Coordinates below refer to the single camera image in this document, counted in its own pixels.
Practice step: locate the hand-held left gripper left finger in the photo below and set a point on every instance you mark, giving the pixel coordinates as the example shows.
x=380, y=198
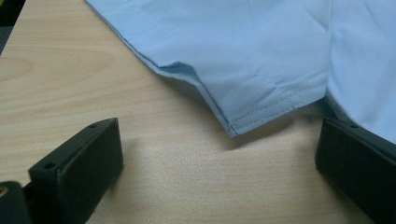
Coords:
x=84, y=168

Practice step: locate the light blue short-sleeved shirt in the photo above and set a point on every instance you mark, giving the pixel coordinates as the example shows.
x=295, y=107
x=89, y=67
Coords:
x=249, y=46

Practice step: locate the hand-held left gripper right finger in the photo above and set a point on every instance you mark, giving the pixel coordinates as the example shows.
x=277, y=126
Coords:
x=358, y=168

